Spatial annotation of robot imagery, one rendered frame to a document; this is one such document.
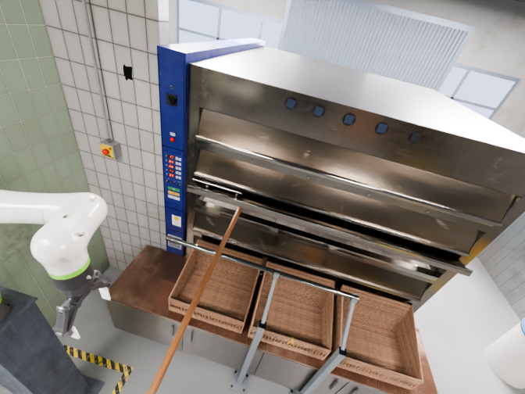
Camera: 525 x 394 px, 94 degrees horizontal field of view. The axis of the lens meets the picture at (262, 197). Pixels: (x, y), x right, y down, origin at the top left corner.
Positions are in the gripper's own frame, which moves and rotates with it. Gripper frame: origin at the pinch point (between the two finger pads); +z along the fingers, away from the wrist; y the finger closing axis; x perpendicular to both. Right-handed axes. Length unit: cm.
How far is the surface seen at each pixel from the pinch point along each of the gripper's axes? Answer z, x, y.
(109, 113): -24, -66, -102
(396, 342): 91, 167, -79
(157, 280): 88, -24, -70
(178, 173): 4, -19, -98
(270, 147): -30, 38, -99
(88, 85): -38, -77, -102
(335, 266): 50, 105, -98
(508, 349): 121, 302, -125
